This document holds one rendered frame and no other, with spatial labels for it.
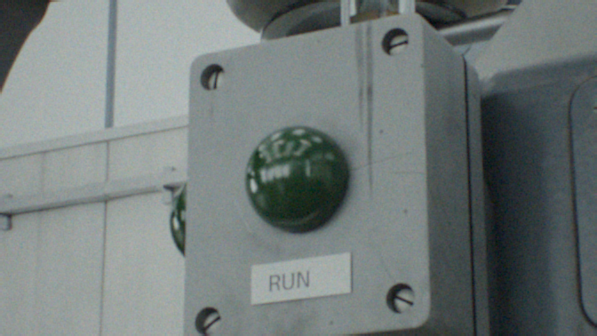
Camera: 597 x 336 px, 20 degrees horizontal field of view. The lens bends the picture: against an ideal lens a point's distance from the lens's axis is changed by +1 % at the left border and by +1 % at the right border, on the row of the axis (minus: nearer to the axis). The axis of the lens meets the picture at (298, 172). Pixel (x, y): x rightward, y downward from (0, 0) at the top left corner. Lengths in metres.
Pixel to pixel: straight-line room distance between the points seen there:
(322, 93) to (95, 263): 6.54
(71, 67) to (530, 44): 6.78
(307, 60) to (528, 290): 0.09
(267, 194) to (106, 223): 6.58
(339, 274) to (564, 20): 0.22
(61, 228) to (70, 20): 0.98
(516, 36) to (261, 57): 0.21
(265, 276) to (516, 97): 0.10
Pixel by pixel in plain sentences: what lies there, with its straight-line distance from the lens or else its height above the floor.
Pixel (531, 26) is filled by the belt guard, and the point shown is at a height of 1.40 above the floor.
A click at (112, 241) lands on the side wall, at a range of 6.98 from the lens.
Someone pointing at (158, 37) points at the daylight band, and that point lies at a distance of 7.20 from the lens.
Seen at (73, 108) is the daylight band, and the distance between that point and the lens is 7.32.
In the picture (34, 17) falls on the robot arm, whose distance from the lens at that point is 0.99.
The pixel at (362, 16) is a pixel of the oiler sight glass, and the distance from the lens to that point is 0.55.
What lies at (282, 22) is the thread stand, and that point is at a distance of 0.90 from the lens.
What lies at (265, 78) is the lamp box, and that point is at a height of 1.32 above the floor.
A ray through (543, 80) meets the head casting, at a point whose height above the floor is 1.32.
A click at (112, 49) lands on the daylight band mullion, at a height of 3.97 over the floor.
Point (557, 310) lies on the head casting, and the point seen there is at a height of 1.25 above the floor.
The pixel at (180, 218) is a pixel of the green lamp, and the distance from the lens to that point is 0.48.
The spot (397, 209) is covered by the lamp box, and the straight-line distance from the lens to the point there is 0.44.
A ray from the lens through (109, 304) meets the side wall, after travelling 6.90.
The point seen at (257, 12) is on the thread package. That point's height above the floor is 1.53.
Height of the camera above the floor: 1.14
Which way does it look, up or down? 19 degrees up
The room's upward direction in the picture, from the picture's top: straight up
